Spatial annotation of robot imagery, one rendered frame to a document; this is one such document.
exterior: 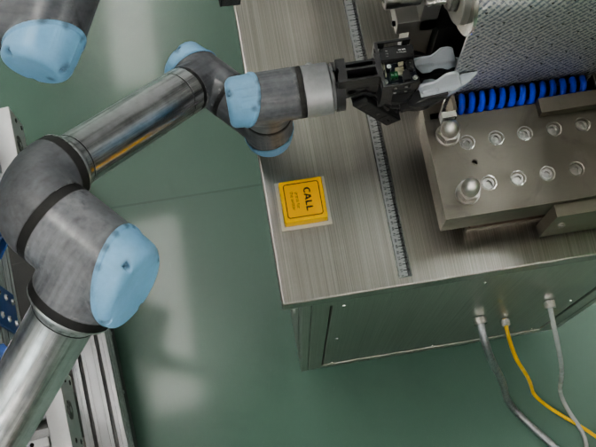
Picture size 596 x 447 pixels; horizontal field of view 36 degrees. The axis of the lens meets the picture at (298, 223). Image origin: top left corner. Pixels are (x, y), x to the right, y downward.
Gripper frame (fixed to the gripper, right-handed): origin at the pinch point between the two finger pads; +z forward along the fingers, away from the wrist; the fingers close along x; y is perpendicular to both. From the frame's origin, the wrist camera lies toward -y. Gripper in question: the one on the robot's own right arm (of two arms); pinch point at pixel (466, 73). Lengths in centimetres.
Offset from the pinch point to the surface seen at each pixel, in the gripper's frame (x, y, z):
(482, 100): -2.8, -4.7, 2.7
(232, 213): 19, -109, -40
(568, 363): -33, -109, 38
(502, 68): -0.2, 0.1, 5.3
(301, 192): -8.7, -16.6, -26.1
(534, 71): -0.3, -2.6, 10.7
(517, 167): -13.6, -6.0, 5.8
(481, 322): -27, -62, 8
